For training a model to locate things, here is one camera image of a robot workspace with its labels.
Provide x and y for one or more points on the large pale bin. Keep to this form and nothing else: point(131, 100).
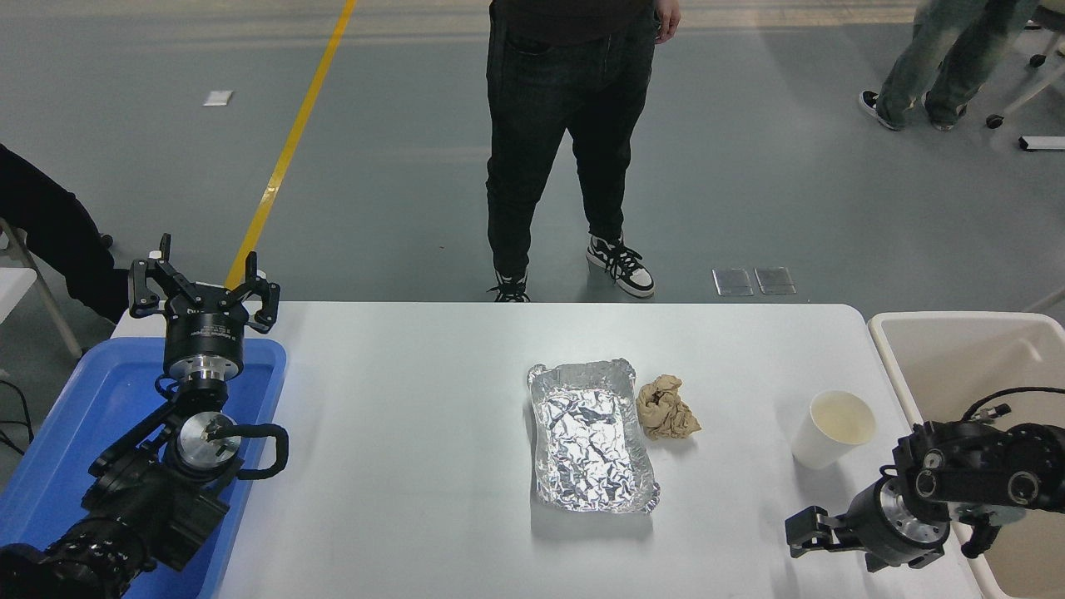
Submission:
point(957, 358)

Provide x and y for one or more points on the white office chair base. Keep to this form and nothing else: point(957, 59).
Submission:
point(1027, 91)

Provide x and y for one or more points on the standing person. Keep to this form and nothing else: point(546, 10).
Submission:
point(541, 125)

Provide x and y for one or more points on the crinkled foil tray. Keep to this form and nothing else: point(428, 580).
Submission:
point(586, 441)

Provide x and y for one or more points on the crumpled tan paper ball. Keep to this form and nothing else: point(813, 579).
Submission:
point(666, 412)

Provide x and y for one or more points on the white paper cup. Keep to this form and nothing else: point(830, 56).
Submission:
point(828, 433)

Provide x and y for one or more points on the blue plastic tray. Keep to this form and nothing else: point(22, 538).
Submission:
point(83, 416)

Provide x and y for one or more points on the metal floor plate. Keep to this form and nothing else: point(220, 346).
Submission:
point(775, 280)
point(733, 282)

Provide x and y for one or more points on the white floor strip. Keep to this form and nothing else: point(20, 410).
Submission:
point(1042, 143)

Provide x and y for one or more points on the standing person's left hand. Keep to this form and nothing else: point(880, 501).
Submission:
point(668, 21)

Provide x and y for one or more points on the walking person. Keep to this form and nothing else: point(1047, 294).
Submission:
point(940, 58)

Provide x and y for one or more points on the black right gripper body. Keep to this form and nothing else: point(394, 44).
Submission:
point(867, 524)

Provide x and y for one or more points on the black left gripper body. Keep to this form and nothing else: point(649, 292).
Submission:
point(204, 329)

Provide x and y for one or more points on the grey folding chair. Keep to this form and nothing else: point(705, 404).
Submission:
point(17, 287)

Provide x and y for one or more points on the seated person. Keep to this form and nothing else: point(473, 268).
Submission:
point(50, 233)

